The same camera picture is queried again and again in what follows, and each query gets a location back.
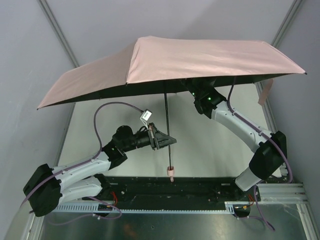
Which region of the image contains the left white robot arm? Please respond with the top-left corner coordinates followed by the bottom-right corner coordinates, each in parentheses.
top-left (23, 123), bottom-right (177, 217)

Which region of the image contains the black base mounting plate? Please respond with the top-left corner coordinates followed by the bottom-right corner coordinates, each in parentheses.
top-left (96, 174), bottom-right (260, 211)

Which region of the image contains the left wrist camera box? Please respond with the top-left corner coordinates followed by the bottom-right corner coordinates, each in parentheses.
top-left (140, 109), bottom-right (152, 121)

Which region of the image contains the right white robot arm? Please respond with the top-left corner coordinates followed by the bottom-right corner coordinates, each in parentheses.
top-left (181, 79), bottom-right (288, 192)

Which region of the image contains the pink folding umbrella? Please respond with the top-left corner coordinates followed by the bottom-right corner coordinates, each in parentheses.
top-left (36, 35), bottom-right (308, 183)

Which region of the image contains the grey slotted cable duct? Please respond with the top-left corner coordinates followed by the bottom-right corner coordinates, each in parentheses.
top-left (53, 201), bottom-right (251, 215)

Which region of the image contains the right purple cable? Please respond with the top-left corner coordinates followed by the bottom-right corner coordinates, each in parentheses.
top-left (226, 77), bottom-right (294, 232)

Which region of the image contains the aluminium frame rail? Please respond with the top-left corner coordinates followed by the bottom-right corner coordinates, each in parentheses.
top-left (257, 164), bottom-right (311, 203)

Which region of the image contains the left aluminium frame post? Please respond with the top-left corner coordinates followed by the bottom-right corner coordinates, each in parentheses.
top-left (37, 0), bottom-right (80, 68)

